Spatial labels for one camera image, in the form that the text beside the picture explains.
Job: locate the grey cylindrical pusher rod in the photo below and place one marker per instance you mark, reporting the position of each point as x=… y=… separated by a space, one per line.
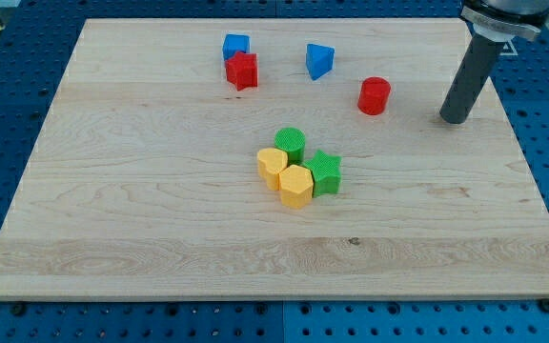
x=474 y=70

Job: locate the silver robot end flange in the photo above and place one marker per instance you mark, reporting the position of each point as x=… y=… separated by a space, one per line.
x=502 y=20

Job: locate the red cylinder block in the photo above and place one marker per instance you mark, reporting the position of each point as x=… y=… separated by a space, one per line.
x=373 y=96

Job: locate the blue triangle block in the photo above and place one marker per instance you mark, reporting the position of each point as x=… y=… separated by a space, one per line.
x=319 y=60

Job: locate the green star block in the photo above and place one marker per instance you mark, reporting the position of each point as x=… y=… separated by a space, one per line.
x=325 y=169

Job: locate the green cylinder block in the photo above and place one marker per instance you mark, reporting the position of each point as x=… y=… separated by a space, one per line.
x=292 y=141

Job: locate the yellow hexagon block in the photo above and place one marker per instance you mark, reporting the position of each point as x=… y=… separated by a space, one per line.
x=296 y=187

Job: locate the yellow heart block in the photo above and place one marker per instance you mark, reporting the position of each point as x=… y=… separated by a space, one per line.
x=271 y=162

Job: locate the red star block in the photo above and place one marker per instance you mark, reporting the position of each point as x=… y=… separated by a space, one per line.
x=242 y=70

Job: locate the blue cube block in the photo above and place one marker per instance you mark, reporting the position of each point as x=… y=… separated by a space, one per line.
x=234 y=43

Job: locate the light wooden board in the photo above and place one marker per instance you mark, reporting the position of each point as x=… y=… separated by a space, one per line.
x=143 y=184

